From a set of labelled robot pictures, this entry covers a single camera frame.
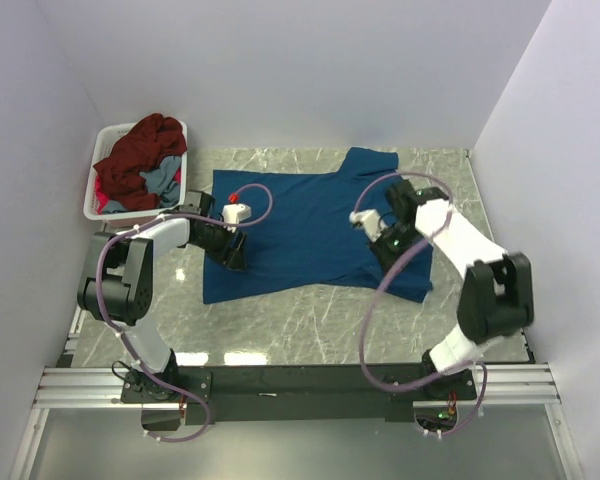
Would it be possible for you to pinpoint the dark red t shirt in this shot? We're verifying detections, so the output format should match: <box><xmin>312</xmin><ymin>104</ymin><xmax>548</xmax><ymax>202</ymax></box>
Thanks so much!
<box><xmin>94</xmin><ymin>113</ymin><xmax>187</xmax><ymax>208</ymax></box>

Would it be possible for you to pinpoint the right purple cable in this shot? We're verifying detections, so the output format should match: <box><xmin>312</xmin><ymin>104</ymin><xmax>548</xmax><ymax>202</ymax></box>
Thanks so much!
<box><xmin>353</xmin><ymin>171</ymin><xmax>489</xmax><ymax>437</ymax></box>

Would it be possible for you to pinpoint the grey blue t shirt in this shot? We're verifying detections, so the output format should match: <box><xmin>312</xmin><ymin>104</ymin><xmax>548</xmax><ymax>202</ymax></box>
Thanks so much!
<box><xmin>98</xmin><ymin>156</ymin><xmax>182</xmax><ymax>214</ymax></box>

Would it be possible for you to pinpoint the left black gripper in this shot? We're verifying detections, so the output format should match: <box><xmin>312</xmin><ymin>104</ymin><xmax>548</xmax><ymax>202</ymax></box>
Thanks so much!
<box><xmin>192</xmin><ymin>219</ymin><xmax>247</xmax><ymax>271</ymax></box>

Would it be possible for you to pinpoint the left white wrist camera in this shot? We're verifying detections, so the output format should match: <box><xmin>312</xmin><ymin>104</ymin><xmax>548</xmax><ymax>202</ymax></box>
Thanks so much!
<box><xmin>221</xmin><ymin>203</ymin><xmax>252</xmax><ymax>232</ymax></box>

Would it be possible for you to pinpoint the white laundry basket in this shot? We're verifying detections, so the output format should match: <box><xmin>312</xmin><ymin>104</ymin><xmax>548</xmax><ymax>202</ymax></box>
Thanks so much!
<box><xmin>83</xmin><ymin>113</ymin><xmax>188</xmax><ymax>226</ymax></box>

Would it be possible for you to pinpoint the purple cable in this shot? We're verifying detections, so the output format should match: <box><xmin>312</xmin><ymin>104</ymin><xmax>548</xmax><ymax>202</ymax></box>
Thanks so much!
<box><xmin>94</xmin><ymin>182</ymin><xmax>274</xmax><ymax>444</ymax></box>
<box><xmin>353</xmin><ymin>171</ymin><xmax>489</xmax><ymax>437</ymax></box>

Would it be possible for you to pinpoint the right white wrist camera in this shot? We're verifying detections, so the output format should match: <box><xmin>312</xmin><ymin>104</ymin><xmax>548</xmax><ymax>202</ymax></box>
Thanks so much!
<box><xmin>349</xmin><ymin>209</ymin><xmax>387</xmax><ymax>242</ymax></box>

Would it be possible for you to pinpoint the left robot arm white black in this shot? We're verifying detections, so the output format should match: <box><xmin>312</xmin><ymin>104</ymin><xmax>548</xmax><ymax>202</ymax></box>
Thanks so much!
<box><xmin>77</xmin><ymin>192</ymin><xmax>251</xmax><ymax>402</ymax></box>

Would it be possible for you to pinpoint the pink garment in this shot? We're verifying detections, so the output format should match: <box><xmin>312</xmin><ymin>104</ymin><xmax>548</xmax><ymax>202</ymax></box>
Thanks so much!
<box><xmin>94</xmin><ymin>168</ymin><xmax>181</xmax><ymax>214</ymax></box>

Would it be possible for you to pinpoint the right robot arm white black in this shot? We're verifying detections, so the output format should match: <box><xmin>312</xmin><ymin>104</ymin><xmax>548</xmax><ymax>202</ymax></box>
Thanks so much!
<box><xmin>349</xmin><ymin>172</ymin><xmax>534</xmax><ymax>399</ymax></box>

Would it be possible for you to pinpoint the black base beam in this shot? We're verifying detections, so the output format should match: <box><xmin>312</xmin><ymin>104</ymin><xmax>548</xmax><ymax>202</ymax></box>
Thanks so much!
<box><xmin>120</xmin><ymin>364</ymin><xmax>477</xmax><ymax>431</ymax></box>

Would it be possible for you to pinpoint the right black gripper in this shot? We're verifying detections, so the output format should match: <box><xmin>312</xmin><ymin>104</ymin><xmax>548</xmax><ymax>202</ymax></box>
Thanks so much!
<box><xmin>365</xmin><ymin>224</ymin><xmax>421</xmax><ymax>283</ymax></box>

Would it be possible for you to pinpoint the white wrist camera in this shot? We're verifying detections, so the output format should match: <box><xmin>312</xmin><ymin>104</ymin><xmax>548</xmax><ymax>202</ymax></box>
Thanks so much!
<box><xmin>221</xmin><ymin>203</ymin><xmax>252</xmax><ymax>232</ymax></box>
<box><xmin>349</xmin><ymin>209</ymin><xmax>387</xmax><ymax>242</ymax></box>

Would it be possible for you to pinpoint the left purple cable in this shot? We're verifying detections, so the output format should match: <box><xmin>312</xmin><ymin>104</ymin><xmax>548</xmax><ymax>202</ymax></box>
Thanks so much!
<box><xmin>94</xmin><ymin>182</ymin><xmax>274</xmax><ymax>444</ymax></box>

